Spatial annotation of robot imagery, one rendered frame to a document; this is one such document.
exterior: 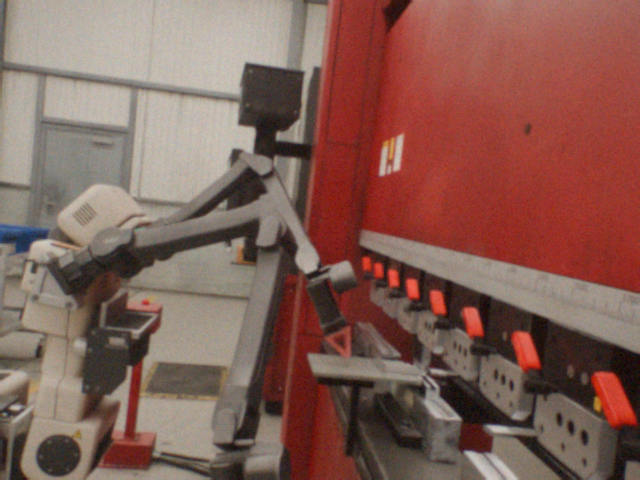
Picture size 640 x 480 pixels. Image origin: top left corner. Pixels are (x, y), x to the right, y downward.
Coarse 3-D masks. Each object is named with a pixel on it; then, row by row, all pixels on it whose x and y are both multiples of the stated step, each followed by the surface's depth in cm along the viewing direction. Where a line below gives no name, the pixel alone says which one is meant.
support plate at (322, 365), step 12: (312, 360) 154; (324, 360) 156; (336, 360) 157; (348, 360) 158; (360, 360) 160; (384, 360) 163; (324, 372) 144; (336, 372) 145; (348, 372) 146; (360, 372) 148; (372, 372) 149; (384, 372) 150; (420, 384) 146
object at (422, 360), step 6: (414, 336) 159; (414, 342) 158; (420, 342) 153; (414, 348) 158; (420, 348) 152; (426, 348) 150; (414, 354) 157; (420, 354) 152; (426, 354) 150; (414, 360) 160; (420, 360) 151; (426, 360) 150; (420, 366) 154
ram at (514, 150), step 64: (448, 0) 151; (512, 0) 110; (576, 0) 87; (384, 64) 226; (448, 64) 145; (512, 64) 107; (576, 64) 85; (384, 128) 213; (448, 128) 139; (512, 128) 103; (576, 128) 83; (384, 192) 201; (448, 192) 133; (512, 192) 100; (576, 192) 81; (512, 256) 98; (576, 256) 79; (576, 320) 77
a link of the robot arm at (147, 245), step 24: (216, 216) 129; (240, 216) 127; (264, 216) 123; (96, 240) 132; (120, 240) 130; (144, 240) 131; (168, 240) 129; (192, 240) 129; (216, 240) 129; (288, 240) 121; (144, 264) 136
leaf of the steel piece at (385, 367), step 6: (378, 360) 157; (384, 366) 155; (390, 366) 156; (396, 366) 157; (402, 366) 158; (408, 366) 159; (414, 366) 159; (396, 372) 151; (402, 372) 152; (408, 372) 152; (414, 372) 153; (420, 372) 154
